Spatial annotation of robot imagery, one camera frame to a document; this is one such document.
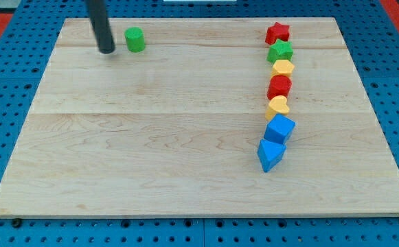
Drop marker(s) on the light wooden board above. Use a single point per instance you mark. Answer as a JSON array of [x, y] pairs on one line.
[[173, 130]]

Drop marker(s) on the yellow hexagon block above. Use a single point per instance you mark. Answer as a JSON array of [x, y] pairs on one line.
[[282, 67]]

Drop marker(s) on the blue cube block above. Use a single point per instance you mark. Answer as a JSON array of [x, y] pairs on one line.
[[279, 129]]

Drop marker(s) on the yellow heart block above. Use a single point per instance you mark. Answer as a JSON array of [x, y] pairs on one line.
[[277, 105]]

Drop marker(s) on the red star block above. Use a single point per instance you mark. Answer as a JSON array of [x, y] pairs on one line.
[[277, 31]]

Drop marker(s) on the blue triangle block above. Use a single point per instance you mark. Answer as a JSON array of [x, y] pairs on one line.
[[270, 154]]

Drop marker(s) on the red cylinder block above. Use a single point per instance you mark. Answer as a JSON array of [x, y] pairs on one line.
[[279, 85]]

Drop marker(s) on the green star block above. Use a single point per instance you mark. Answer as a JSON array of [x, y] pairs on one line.
[[280, 50]]

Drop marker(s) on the green cylinder block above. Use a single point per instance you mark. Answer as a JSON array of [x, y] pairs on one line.
[[135, 39]]

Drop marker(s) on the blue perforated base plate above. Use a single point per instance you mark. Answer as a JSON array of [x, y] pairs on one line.
[[369, 33]]

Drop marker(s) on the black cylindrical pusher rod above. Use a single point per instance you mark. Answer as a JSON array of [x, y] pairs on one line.
[[99, 19]]

